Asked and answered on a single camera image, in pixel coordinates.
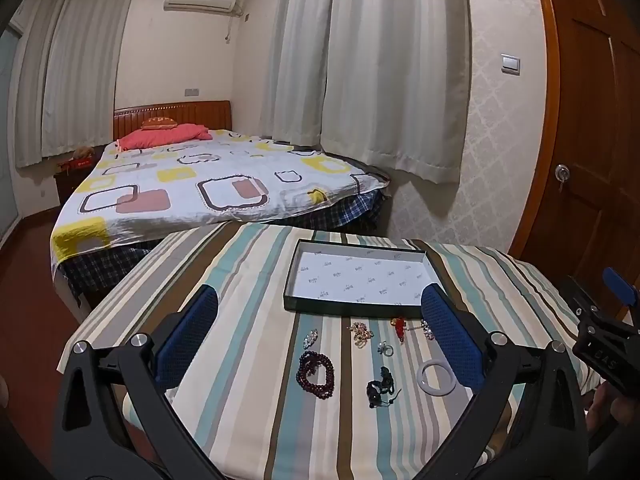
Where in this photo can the bed with patterned quilt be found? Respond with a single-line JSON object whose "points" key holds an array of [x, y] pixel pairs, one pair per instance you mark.
{"points": [[225, 170]]}

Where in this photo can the red pendant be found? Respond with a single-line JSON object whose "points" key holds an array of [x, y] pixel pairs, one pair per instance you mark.
{"points": [[398, 327]]}

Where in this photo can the dark wooden nightstand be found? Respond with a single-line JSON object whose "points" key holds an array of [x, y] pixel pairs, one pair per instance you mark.
{"points": [[67, 185]]}

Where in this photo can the orange cushion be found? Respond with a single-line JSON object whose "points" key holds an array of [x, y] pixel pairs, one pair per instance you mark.
{"points": [[159, 123]]}

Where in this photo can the person's right hand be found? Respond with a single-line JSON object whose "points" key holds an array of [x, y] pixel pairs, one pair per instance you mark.
{"points": [[612, 410]]}

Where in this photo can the dark green cardboard tray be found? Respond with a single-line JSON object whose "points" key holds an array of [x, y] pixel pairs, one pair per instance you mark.
{"points": [[360, 275]]}

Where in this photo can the white jade bangle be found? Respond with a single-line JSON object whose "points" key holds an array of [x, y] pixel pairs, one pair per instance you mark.
{"points": [[436, 391]]}

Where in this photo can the wall light switch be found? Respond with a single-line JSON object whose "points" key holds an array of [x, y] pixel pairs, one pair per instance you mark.
{"points": [[511, 64]]}

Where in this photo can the long white curtain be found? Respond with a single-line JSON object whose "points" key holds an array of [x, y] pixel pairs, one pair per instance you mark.
{"points": [[75, 70]]}

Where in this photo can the brown wooden door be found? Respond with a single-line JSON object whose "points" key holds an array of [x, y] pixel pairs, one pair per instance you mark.
{"points": [[595, 135]]}

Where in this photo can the wooden bed headboard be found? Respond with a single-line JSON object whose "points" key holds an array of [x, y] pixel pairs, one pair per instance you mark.
{"points": [[200, 112]]}

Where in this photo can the narrow white curtain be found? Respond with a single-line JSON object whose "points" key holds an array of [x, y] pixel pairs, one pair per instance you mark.
{"points": [[295, 60]]}

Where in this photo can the striped tablecloth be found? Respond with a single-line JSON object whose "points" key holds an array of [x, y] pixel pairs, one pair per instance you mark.
{"points": [[250, 360]]}

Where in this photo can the wide white curtain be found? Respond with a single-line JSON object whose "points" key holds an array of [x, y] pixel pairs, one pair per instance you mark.
{"points": [[400, 70]]}

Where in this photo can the metal door lock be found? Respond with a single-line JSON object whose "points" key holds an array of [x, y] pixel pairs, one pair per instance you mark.
{"points": [[561, 175]]}

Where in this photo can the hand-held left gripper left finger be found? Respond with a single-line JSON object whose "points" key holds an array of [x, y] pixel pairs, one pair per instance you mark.
{"points": [[185, 335]]}

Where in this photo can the pink pillow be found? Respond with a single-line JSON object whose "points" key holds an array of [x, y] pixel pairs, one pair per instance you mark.
{"points": [[160, 136]]}

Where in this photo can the red box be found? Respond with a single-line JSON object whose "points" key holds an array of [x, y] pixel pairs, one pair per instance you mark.
{"points": [[77, 164]]}

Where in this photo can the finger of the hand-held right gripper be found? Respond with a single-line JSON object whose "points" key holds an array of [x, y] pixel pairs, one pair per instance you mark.
{"points": [[620, 285]]}

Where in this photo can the silver rhinestone hair clip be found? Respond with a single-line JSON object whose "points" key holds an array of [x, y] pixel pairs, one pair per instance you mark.
{"points": [[310, 339]]}

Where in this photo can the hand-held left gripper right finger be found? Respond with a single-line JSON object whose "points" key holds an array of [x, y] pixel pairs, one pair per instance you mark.
{"points": [[450, 340]]}

